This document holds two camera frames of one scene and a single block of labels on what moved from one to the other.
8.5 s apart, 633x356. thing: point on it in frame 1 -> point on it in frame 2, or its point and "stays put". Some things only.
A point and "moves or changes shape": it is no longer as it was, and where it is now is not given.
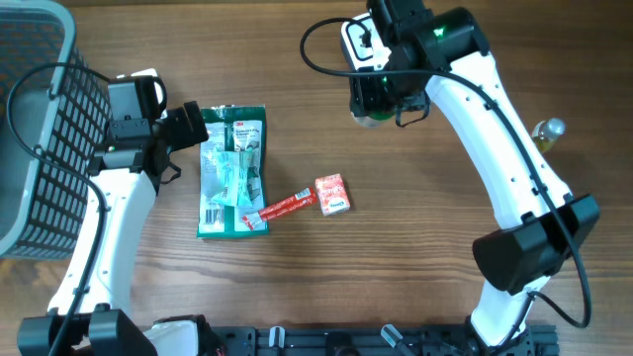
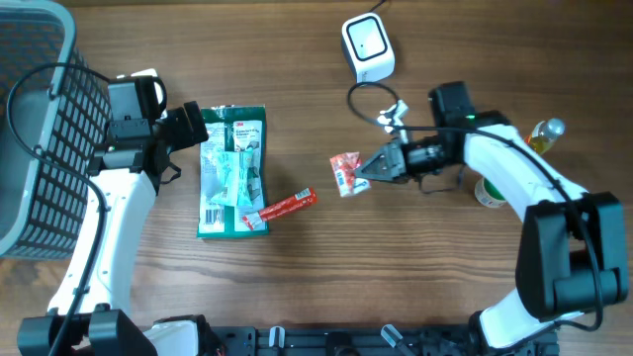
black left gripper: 182,135 stays put
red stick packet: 302,198 stays put
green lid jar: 374,119 moves or changes shape
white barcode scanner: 363,44 stays put
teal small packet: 233,178 stays put
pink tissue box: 332,194 -> 344,167
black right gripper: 365,99 -> 396,169
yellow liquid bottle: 546,132 stays put
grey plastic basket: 62,112 stays put
